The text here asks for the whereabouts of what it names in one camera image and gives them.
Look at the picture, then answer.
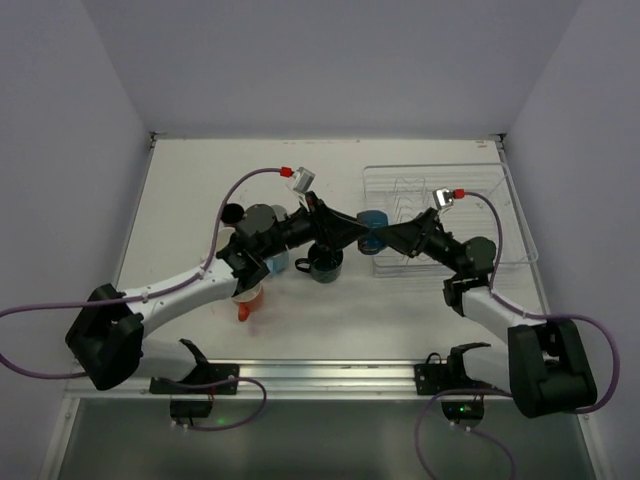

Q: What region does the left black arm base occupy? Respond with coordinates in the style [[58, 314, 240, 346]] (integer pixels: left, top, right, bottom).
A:
[[150, 339, 240, 428]]

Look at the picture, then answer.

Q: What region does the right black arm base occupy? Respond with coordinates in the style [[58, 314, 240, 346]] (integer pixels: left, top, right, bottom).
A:
[[413, 342, 493, 427]]

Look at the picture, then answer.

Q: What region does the purple cable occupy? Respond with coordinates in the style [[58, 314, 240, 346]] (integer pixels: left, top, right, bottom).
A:
[[0, 165, 294, 432], [415, 187, 622, 480]]

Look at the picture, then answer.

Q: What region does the pink dotted ceramic mug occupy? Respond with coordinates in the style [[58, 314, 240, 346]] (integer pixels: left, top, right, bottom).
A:
[[271, 205, 288, 221]]

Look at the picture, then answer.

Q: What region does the dark green ceramic mug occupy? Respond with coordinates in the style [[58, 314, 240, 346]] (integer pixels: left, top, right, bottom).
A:
[[294, 244, 344, 284]]

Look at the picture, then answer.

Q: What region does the white ceramic cup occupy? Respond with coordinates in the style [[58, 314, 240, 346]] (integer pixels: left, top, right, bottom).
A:
[[214, 227, 239, 260]]

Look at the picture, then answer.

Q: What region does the aluminium mounting rail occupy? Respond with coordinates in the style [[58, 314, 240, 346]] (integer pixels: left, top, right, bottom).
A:
[[62, 357, 586, 400]]

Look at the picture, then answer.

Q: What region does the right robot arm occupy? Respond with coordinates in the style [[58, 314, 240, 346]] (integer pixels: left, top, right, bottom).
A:
[[373, 209, 617, 418]]

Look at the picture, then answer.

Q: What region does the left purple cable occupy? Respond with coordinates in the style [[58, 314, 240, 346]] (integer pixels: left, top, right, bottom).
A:
[[0, 165, 294, 432]]

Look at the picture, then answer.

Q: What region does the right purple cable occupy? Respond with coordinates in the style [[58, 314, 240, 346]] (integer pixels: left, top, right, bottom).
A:
[[415, 187, 622, 480]]

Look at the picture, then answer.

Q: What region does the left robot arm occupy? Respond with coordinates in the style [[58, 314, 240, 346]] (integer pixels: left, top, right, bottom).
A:
[[65, 192, 370, 391]]

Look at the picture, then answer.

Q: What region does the light blue ceramic mug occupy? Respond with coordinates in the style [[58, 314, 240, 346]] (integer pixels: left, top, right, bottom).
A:
[[265, 250, 289, 275]]

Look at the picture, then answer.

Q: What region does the blue mug cream interior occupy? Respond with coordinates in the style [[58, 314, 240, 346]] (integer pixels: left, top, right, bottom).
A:
[[356, 210, 388, 256]]

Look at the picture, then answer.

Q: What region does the orange ceramic mug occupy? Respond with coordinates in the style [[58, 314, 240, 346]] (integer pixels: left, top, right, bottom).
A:
[[232, 283, 265, 322]]

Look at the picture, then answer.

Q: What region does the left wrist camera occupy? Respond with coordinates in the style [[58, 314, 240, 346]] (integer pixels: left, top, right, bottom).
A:
[[288, 167, 316, 204]]

